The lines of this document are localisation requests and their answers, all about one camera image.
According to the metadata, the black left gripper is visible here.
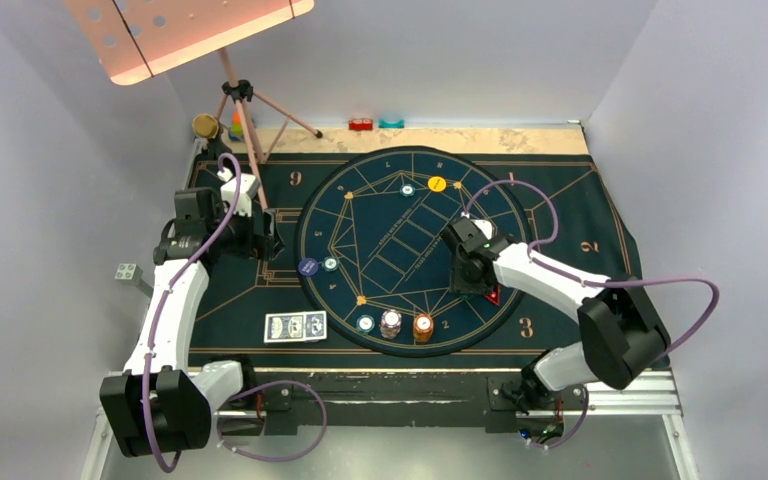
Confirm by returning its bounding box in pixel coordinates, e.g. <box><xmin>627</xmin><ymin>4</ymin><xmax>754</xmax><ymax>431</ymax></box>
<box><xmin>206</xmin><ymin>199</ymin><xmax>282</xmax><ymax>261</ymax></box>

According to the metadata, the red triangular dealer button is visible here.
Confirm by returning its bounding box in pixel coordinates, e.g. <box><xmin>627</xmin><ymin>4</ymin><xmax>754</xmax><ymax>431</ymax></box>
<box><xmin>484</xmin><ymin>285</ymin><xmax>500</xmax><ymax>307</ymax></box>

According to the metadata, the green blue poker chip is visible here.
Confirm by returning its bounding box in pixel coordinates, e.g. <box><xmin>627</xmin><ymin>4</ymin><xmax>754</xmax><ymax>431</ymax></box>
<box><xmin>322</xmin><ymin>256</ymin><xmax>340</xmax><ymax>272</ymax></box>
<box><xmin>399</xmin><ymin>184</ymin><xmax>415</xmax><ymax>197</ymax></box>

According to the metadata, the orange chip stack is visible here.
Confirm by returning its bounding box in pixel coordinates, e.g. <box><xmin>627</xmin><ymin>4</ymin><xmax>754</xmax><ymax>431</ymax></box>
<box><xmin>412</xmin><ymin>314</ymin><xmax>434</xmax><ymax>344</ymax></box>

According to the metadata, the green blue chip stack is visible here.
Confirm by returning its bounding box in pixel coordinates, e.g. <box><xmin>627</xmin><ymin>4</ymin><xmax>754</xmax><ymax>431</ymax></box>
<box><xmin>355</xmin><ymin>314</ymin><xmax>376</xmax><ymax>335</ymax></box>

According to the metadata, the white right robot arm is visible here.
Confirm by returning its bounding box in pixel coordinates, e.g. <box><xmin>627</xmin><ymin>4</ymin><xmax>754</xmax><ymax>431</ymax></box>
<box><xmin>441</xmin><ymin>216</ymin><xmax>671</xmax><ymax>413</ymax></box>

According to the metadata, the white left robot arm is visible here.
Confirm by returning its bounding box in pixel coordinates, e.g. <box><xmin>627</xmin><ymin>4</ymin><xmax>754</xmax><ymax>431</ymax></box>
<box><xmin>99</xmin><ymin>181</ymin><xmax>284</xmax><ymax>457</ymax></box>

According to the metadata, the yellow big blind button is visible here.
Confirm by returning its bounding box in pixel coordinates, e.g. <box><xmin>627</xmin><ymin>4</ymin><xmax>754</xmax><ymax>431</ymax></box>
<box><xmin>427</xmin><ymin>176</ymin><xmax>448</xmax><ymax>193</ymax></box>

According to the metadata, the purple small blind button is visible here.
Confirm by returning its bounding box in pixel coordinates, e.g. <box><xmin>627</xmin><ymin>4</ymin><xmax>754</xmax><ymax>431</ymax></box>
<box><xmin>297</xmin><ymin>257</ymin><xmax>320</xmax><ymax>277</ymax></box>

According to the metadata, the dark green rectangular poker mat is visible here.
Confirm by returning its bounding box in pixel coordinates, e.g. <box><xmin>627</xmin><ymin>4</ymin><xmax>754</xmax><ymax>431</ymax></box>
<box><xmin>189</xmin><ymin>153</ymin><xmax>641</xmax><ymax>369</ymax></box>

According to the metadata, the round blue poker mat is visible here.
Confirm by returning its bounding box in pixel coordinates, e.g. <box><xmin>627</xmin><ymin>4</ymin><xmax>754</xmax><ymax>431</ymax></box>
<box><xmin>295</xmin><ymin>146</ymin><xmax>530</xmax><ymax>358</ymax></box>

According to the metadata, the colourful stacking toy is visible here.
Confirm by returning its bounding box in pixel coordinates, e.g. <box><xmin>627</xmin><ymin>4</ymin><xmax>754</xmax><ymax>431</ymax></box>
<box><xmin>229</xmin><ymin>111</ymin><xmax>245</xmax><ymax>142</ymax></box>

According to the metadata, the blue playing card deck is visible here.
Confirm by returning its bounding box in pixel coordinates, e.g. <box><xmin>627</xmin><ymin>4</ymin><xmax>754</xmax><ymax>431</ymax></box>
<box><xmin>263</xmin><ymin>311</ymin><xmax>328</xmax><ymax>344</ymax></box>

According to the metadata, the brass round knob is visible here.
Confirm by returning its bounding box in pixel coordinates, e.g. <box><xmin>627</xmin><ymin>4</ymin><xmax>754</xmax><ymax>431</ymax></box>
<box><xmin>191</xmin><ymin>113</ymin><xmax>222</xmax><ymax>140</ymax></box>

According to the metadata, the grey lego block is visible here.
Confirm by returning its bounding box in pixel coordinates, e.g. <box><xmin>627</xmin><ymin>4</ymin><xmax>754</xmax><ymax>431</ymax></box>
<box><xmin>114</xmin><ymin>263</ymin><xmax>141</xmax><ymax>283</ymax></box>

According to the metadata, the teal toy block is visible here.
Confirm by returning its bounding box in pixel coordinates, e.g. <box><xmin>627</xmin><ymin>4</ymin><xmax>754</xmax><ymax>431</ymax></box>
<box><xmin>378</xmin><ymin>118</ymin><xmax>405</xmax><ymax>129</ymax></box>

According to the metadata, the red toy block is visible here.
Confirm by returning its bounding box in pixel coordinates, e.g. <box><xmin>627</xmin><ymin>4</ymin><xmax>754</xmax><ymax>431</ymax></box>
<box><xmin>348</xmin><ymin>118</ymin><xmax>375</xmax><ymax>131</ymax></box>

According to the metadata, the pink music stand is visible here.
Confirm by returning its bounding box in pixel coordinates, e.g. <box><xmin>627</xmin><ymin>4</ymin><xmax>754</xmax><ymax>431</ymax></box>
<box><xmin>63</xmin><ymin>0</ymin><xmax>323</xmax><ymax>176</ymax></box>

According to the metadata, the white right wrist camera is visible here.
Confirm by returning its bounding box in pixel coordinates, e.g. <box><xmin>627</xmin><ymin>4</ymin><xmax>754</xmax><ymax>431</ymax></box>
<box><xmin>461</xmin><ymin>213</ymin><xmax>495</xmax><ymax>240</ymax></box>

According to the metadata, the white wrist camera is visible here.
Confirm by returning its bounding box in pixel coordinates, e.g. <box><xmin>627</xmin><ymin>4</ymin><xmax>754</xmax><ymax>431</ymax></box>
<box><xmin>217</xmin><ymin>168</ymin><xmax>261</xmax><ymax>217</ymax></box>
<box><xmin>461</xmin><ymin>213</ymin><xmax>495</xmax><ymax>240</ymax></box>

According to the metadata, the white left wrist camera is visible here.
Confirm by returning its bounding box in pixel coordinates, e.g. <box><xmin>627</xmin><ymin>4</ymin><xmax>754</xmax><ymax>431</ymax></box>
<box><xmin>217</xmin><ymin>168</ymin><xmax>261</xmax><ymax>217</ymax></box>

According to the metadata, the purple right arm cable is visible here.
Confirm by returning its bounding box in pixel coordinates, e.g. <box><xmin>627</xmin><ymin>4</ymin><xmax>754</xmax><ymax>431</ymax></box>
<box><xmin>462</xmin><ymin>179</ymin><xmax>721</xmax><ymax>451</ymax></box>

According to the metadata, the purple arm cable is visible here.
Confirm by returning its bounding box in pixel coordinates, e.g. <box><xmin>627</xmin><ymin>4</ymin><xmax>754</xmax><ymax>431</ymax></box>
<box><xmin>462</xmin><ymin>179</ymin><xmax>721</xmax><ymax>451</ymax></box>
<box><xmin>141</xmin><ymin>152</ymin><xmax>328</xmax><ymax>474</ymax></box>

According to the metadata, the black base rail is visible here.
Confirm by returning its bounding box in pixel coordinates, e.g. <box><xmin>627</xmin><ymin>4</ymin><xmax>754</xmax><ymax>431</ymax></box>
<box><xmin>218</xmin><ymin>368</ymin><xmax>584</xmax><ymax>438</ymax></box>

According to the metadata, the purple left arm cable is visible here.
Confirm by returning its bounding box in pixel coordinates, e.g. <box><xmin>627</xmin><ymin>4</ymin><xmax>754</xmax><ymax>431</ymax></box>
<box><xmin>141</xmin><ymin>152</ymin><xmax>328</xmax><ymax>474</ymax></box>

